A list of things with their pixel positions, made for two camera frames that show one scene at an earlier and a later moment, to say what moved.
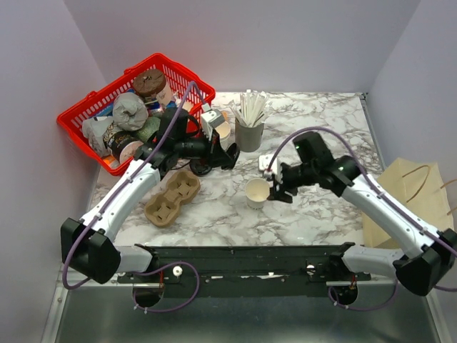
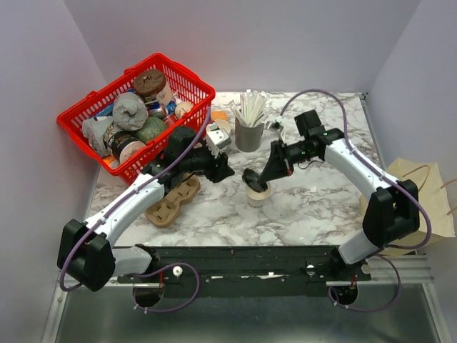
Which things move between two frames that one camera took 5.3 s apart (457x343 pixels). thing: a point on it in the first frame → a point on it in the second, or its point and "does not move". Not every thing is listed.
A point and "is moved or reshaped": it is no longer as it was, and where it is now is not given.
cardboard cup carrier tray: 163,209 does not move
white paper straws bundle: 253,108 does not move
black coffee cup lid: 198,168 is moved or reshaped
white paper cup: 256,191 does not move
